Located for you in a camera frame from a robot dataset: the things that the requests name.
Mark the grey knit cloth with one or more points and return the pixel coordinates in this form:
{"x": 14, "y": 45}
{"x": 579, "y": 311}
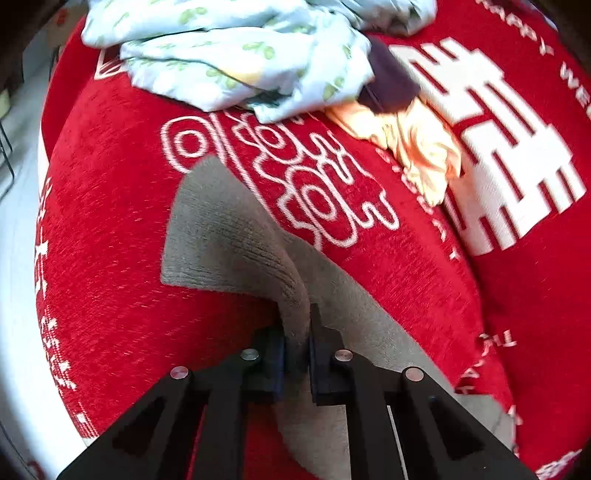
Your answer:
{"x": 221, "y": 240}

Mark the red printed blanket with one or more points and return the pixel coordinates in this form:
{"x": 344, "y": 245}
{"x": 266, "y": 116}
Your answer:
{"x": 115, "y": 230}

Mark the dark purple cloth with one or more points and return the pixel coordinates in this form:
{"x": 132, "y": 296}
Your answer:
{"x": 390, "y": 81}

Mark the light blue printed garment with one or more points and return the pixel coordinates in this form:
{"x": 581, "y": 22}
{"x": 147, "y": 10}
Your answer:
{"x": 231, "y": 50}

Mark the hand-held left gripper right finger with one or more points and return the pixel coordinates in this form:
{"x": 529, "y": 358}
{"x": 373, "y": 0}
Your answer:
{"x": 318, "y": 369}

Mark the peach garment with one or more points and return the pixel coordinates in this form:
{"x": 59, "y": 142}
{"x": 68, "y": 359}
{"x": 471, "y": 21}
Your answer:
{"x": 415, "y": 143}

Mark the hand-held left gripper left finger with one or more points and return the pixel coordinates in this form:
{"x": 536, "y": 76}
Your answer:
{"x": 276, "y": 364}

